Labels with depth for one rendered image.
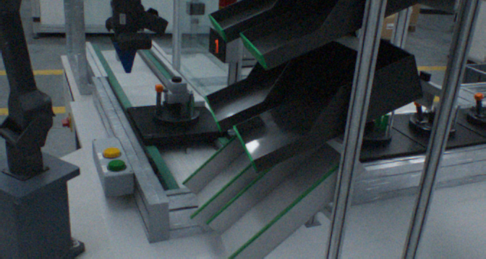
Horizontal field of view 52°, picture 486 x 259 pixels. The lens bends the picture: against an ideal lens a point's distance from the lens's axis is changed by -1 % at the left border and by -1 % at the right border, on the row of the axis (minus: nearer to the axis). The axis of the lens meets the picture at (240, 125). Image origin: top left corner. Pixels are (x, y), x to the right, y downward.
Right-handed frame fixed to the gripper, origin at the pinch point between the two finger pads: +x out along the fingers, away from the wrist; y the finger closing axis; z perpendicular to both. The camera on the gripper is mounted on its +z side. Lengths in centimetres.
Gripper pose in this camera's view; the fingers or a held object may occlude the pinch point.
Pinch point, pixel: (127, 56)
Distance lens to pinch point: 108.7
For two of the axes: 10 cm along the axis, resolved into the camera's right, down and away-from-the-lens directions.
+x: -0.7, 9.2, 4.0
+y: -3.8, -3.9, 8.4
